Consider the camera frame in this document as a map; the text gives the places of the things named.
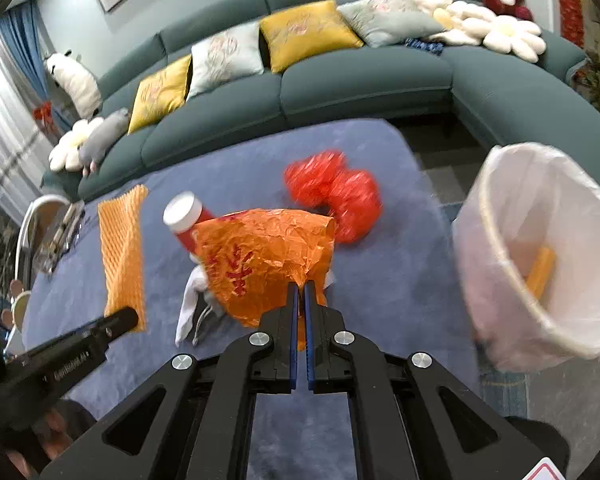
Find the white tissue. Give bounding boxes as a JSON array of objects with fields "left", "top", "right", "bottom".
[{"left": 174, "top": 264, "right": 225, "bottom": 347}]

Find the orange plastic bag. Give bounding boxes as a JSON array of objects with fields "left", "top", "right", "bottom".
[{"left": 193, "top": 209, "right": 336, "bottom": 327}]

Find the orange foam net sleeve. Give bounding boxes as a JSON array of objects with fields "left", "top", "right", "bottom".
[{"left": 526, "top": 246, "right": 556, "bottom": 300}]

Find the white lined trash bin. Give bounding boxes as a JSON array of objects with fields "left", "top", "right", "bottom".
[{"left": 453, "top": 143, "right": 600, "bottom": 372}]

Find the operator hand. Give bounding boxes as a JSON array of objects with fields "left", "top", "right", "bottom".
[{"left": 3, "top": 399, "right": 96, "bottom": 479}]

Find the flat orange foam net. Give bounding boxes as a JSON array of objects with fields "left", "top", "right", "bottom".
[{"left": 97, "top": 184, "right": 148, "bottom": 332}]

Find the red white paper cup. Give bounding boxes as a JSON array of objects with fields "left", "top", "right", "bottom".
[{"left": 162, "top": 191, "right": 214, "bottom": 254}]

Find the grey plush mouse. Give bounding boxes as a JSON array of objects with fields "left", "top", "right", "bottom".
[{"left": 79, "top": 108, "right": 131, "bottom": 177}]

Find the red mesh netting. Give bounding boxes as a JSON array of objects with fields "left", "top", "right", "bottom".
[{"left": 284, "top": 150, "right": 382, "bottom": 244}]

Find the white plush toy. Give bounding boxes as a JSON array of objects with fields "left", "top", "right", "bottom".
[{"left": 44, "top": 53, "right": 102, "bottom": 119}]

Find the blue curtain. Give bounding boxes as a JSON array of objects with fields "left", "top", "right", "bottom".
[{"left": 0, "top": 0, "right": 48, "bottom": 102}]

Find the pale grey embroidered cushion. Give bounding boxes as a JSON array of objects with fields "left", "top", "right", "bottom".
[{"left": 187, "top": 21, "right": 264, "bottom": 100}]

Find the blue beaded item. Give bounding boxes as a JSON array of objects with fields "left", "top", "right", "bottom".
[{"left": 404, "top": 38, "right": 444, "bottom": 56}]

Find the dark green curved sofa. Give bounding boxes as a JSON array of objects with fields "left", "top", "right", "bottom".
[{"left": 40, "top": 0, "right": 600, "bottom": 202}]

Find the yellow embroidered cushion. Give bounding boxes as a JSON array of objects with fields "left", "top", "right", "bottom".
[{"left": 260, "top": 0, "right": 364, "bottom": 74}]

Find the white daisy flower pillow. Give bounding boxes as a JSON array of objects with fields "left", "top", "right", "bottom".
[{"left": 410, "top": 0, "right": 547, "bottom": 63}]

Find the red framed wall painting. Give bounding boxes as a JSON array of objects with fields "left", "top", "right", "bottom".
[{"left": 559, "top": 0, "right": 584, "bottom": 48}]

